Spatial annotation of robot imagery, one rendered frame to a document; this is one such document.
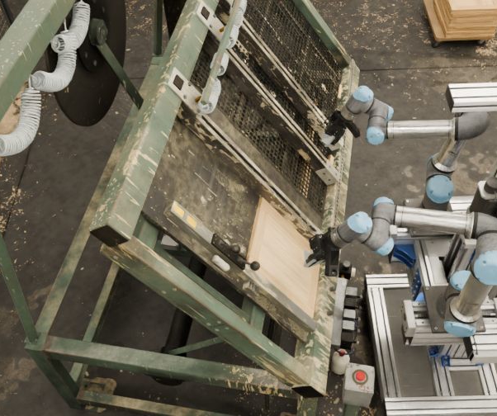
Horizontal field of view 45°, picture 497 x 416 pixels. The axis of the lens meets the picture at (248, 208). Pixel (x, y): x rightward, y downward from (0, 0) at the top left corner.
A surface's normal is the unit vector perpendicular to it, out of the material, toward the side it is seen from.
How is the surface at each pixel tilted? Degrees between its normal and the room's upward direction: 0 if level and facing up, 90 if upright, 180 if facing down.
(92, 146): 0
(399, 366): 0
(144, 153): 54
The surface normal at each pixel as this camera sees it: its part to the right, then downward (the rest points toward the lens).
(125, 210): 0.77, -0.26
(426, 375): -0.04, -0.62
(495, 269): -0.28, 0.69
